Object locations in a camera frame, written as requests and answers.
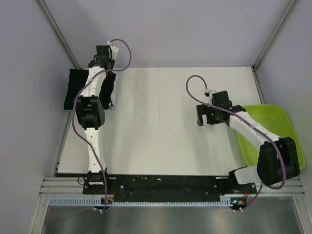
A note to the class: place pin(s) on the left aluminium frame post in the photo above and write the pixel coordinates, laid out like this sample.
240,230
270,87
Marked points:
58,33

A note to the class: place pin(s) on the aluminium frame post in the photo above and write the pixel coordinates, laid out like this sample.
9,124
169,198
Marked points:
275,33
58,33

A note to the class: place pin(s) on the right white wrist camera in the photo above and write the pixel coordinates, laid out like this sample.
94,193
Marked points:
208,92

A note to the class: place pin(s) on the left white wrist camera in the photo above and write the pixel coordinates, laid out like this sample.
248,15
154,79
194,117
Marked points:
113,50

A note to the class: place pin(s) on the green plastic bin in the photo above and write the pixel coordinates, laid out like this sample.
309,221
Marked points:
276,120

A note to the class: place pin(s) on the black t shirt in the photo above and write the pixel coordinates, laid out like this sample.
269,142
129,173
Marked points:
77,80

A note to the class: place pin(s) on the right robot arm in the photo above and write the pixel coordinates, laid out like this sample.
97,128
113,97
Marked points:
277,156

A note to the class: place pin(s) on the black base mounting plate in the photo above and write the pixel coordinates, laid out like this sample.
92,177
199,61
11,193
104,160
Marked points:
168,188

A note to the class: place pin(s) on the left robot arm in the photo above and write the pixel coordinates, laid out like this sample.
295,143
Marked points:
90,112

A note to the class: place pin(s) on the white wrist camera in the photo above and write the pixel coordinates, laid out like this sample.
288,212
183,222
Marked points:
113,50
208,92

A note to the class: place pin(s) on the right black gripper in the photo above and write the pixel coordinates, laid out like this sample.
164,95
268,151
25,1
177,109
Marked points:
204,109

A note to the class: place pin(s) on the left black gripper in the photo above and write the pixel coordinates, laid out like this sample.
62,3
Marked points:
112,62

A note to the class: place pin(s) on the right aluminium frame post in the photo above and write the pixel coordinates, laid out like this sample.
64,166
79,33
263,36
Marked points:
275,33

